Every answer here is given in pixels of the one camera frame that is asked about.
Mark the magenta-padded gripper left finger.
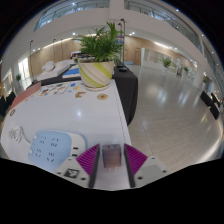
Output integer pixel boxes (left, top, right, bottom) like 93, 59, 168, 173
54, 143, 101, 189

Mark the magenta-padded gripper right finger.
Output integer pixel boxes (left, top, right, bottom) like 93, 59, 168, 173
123, 142, 169, 189

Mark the grey-purple block charger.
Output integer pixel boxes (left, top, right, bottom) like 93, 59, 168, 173
101, 143, 122, 171

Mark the white power strip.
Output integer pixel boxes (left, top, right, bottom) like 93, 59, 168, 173
27, 129, 88, 174

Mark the round orange sticker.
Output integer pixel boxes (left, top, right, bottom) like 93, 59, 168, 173
96, 92, 109, 101

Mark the brown irregular sticker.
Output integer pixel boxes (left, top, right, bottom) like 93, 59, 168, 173
74, 91, 87, 99

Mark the black-clothed table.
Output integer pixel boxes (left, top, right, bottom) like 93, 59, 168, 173
26, 63, 139, 127

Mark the colourful sticker sheet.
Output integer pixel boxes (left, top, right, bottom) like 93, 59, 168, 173
37, 80, 84, 98

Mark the green plant in striped pot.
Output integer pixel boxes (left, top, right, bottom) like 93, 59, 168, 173
74, 21, 126, 92

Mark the blue flat board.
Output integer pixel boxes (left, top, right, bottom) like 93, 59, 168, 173
62, 66, 81, 79

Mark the pink flat sheet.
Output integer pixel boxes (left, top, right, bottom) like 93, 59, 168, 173
9, 80, 43, 111

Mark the group of black chairs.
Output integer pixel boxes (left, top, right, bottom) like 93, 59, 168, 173
0, 91, 16, 118
199, 89, 221, 120

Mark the white coiled cable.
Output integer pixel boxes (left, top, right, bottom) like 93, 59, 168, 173
7, 125, 33, 144

